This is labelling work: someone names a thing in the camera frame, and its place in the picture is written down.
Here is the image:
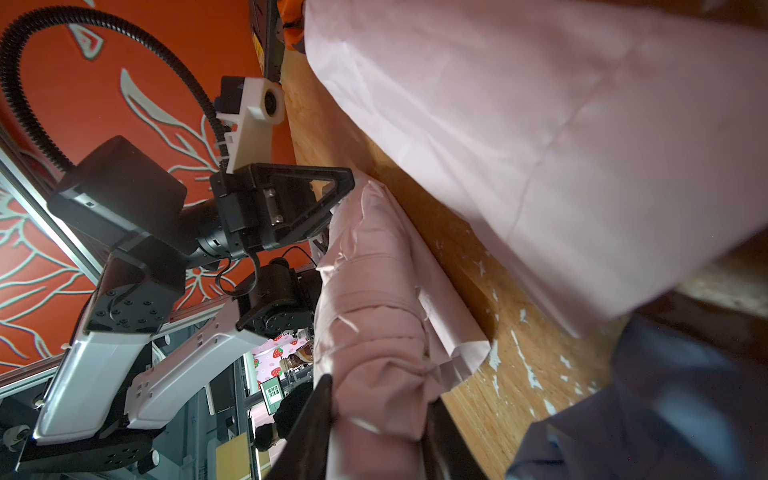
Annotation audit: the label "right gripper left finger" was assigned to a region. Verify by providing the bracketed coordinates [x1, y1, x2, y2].
[266, 374, 333, 480]

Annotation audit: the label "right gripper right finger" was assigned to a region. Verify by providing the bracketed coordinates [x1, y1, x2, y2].
[421, 398, 488, 480]

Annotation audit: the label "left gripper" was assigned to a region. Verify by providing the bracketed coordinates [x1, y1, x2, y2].
[210, 163, 355, 252]

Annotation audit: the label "pink umbrella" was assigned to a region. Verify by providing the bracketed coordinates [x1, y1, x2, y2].
[314, 180, 442, 479]

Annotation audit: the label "blue umbrella front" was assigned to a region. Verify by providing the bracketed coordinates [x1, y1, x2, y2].
[506, 315, 767, 479]

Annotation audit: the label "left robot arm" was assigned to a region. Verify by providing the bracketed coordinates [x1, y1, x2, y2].
[1, 6, 355, 474]

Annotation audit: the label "orange black pliers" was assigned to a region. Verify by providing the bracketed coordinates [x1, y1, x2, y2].
[277, 0, 305, 54]

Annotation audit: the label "black box yellow label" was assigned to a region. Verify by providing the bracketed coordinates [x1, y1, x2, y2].
[248, 0, 285, 83]

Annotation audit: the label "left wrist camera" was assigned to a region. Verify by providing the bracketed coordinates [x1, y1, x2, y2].
[214, 76, 285, 174]

